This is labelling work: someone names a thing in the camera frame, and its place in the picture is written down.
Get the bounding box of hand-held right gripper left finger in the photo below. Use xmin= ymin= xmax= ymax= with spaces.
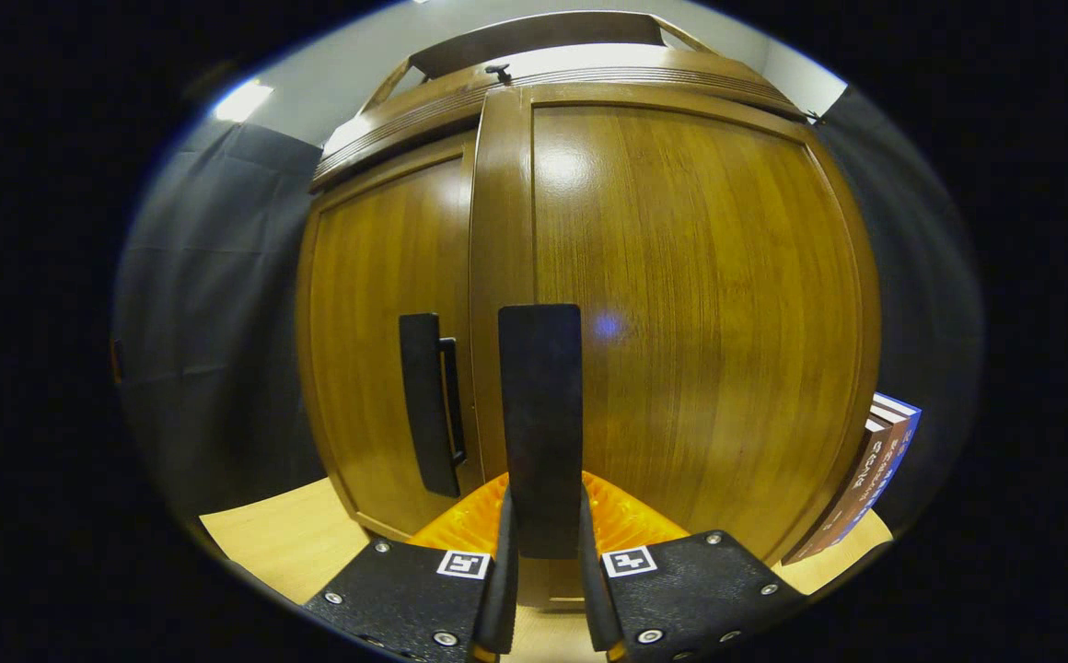
xmin=302 ymin=472 xmax=521 ymax=663

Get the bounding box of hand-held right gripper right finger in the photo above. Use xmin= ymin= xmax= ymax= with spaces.
xmin=575 ymin=472 xmax=811 ymax=663

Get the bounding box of black door handle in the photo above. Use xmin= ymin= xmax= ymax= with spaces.
xmin=498 ymin=304 xmax=584 ymax=560
xmin=399 ymin=313 xmax=468 ymax=499

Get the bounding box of wooden cabinet door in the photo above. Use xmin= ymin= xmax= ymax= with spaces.
xmin=470 ymin=83 xmax=883 ymax=609
xmin=295 ymin=129 xmax=484 ymax=544

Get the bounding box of wooden double-door shoe cabinet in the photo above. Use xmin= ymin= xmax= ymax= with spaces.
xmin=295 ymin=9 xmax=883 ymax=611

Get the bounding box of brown white-topped book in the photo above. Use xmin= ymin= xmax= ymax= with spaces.
xmin=783 ymin=414 xmax=894 ymax=565

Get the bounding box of black backdrop cloth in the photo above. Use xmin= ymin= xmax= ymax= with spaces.
xmin=113 ymin=87 xmax=986 ymax=553

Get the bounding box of wooden drawer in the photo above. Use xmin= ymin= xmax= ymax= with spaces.
xmin=327 ymin=44 xmax=779 ymax=153

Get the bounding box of ceiling light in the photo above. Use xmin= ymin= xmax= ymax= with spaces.
xmin=214 ymin=81 xmax=274 ymax=123

